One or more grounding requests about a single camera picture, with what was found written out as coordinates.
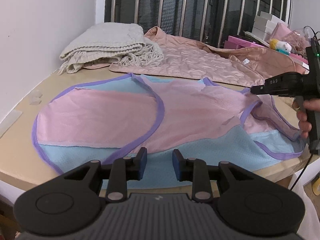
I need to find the stack of white boxes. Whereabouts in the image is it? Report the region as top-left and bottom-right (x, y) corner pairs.
(251, 11), (287, 41)

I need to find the pink zip pouch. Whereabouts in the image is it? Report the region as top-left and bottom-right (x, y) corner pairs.
(270, 23), (309, 50)

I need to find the clear plastic clip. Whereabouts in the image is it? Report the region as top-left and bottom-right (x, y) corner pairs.
(28, 90), (43, 105)

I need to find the cream knitted fringed blanket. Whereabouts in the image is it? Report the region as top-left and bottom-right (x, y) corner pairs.
(57, 22), (164, 75)

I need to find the pink blue mesh garment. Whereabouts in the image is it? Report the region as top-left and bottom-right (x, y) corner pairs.
(32, 73), (306, 189)

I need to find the person's right hand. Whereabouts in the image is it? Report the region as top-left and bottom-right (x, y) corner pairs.
(292, 99), (320, 139)

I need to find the yellow white plush toy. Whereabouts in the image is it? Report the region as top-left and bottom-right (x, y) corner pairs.
(269, 38), (292, 55)

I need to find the pink quilted jacket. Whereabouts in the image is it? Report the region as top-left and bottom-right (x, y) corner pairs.
(82, 26), (309, 87)

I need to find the magenta pink box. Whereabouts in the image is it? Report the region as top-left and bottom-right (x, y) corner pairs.
(223, 36), (263, 49)

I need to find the metal window railing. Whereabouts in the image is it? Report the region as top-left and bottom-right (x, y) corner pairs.
(104, 0), (293, 48)

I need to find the black cable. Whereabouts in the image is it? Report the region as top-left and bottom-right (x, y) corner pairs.
(288, 152), (316, 190)

